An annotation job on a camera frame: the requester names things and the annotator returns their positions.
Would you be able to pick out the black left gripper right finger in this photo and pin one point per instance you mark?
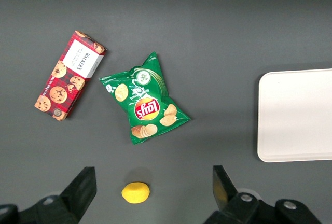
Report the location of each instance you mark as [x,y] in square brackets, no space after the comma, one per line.
[228,203]

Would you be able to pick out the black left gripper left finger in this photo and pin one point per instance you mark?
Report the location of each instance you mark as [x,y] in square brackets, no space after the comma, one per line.
[75,198]

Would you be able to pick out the beige plastic tray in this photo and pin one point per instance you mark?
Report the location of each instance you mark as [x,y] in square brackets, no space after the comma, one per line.
[295,115]

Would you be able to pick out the yellow lemon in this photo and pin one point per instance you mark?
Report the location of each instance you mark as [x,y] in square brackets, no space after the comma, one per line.
[135,193]

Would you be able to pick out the green Lay's chips bag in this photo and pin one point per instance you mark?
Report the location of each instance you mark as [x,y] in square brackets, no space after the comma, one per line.
[145,104]

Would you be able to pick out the red Walkers cookie box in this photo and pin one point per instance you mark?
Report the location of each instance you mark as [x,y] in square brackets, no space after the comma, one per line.
[70,78]

